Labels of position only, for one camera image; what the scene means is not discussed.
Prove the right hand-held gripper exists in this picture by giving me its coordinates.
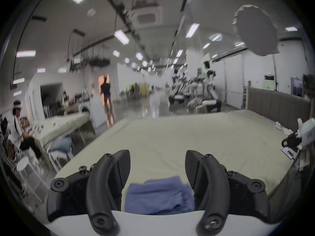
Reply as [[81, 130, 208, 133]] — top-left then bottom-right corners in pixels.
[[281, 118, 315, 149]]

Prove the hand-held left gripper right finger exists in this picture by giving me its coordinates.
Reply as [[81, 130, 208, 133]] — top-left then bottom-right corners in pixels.
[[185, 150, 269, 236]]

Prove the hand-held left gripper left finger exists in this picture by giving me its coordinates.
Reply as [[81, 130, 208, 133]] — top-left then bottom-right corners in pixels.
[[46, 149, 131, 236]]

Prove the blue garment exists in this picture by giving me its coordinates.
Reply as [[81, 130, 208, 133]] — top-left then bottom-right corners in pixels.
[[125, 176, 195, 215]]

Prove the small printed card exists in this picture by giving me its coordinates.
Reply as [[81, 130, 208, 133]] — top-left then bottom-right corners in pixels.
[[280, 147, 296, 160]]

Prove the small white object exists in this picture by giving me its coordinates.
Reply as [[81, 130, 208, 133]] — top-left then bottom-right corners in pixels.
[[274, 122, 294, 135]]

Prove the grey padded headboard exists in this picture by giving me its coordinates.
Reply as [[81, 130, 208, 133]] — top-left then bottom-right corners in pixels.
[[247, 87, 312, 133]]

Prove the grey-blue cushion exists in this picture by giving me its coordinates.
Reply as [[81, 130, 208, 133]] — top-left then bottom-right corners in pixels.
[[48, 136, 75, 157]]

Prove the bed with pale green sheet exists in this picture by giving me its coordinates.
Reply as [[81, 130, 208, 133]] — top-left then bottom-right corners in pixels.
[[45, 110, 304, 230]]

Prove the low table with pale sheet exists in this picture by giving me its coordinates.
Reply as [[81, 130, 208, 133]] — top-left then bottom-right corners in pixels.
[[37, 112, 90, 154]]

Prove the round white stool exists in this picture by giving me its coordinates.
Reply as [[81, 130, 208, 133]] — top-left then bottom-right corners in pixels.
[[16, 156, 38, 181]]

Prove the group of white robots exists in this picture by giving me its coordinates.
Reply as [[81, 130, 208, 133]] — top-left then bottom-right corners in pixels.
[[168, 60, 222, 113]]

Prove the photo umbrella on stand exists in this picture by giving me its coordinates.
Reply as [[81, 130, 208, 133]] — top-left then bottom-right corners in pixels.
[[232, 5, 281, 93]]

